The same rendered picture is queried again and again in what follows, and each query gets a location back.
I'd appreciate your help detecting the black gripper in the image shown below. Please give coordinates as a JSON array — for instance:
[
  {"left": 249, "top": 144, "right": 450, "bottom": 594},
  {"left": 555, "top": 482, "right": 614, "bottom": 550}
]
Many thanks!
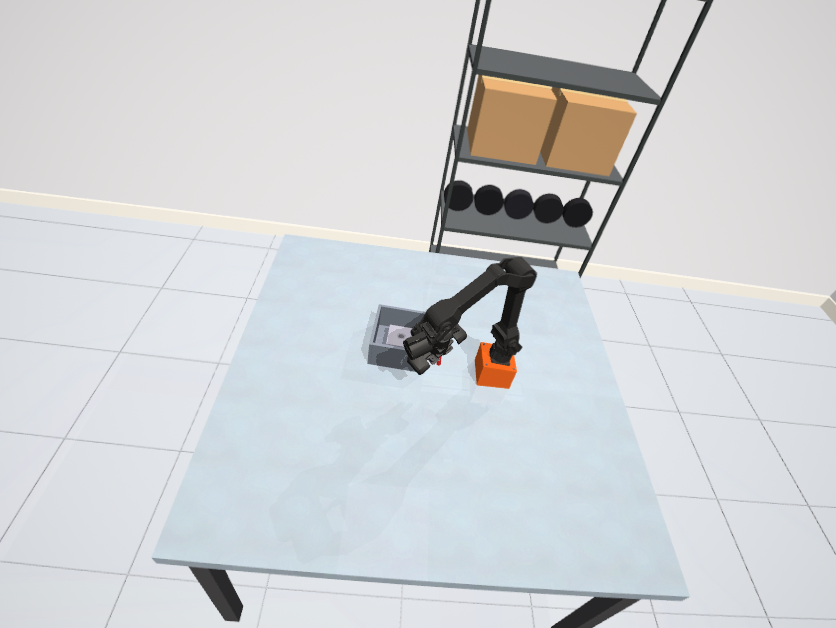
[{"left": 407, "top": 324, "right": 467, "bottom": 375}]

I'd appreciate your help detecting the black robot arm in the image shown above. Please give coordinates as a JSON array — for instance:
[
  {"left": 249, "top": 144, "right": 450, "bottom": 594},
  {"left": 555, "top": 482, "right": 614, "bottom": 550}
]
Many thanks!
[{"left": 403, "top": 257, "right": 538, "bottom": 366}]

